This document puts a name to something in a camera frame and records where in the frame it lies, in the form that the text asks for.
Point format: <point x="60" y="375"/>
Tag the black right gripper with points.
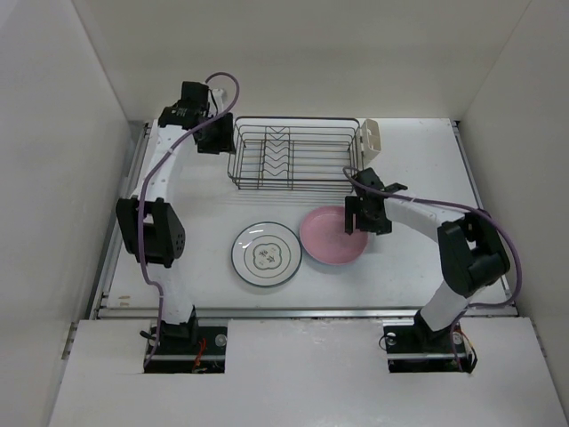
<point x="353" y="205"/>

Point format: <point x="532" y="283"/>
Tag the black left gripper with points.
<point x="223" y="143"/>

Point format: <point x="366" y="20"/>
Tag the pink plate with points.
<point x="323" y="236"/>

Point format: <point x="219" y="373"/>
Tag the white plate grey flower outline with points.
<point x="266" y="256"/>

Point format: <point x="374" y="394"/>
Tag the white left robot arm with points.
<point x="150" y="228"/>

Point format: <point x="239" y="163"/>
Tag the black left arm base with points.
<point x="189" y="348"/>

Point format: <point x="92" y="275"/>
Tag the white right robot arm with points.
<point x="470" y="243"/>

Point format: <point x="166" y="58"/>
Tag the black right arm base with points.
<point x="411" y="348"/>

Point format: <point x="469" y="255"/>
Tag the white cutlery holder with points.
<point x="370" y="140"/>

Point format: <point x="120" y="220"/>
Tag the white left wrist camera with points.
<point x="218" y="99"/>

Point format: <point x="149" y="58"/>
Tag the metal wire dish rack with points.
<point x="295" y="153"/>

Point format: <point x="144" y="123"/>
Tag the metal table edge rail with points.
<point x="273" y="313"/>

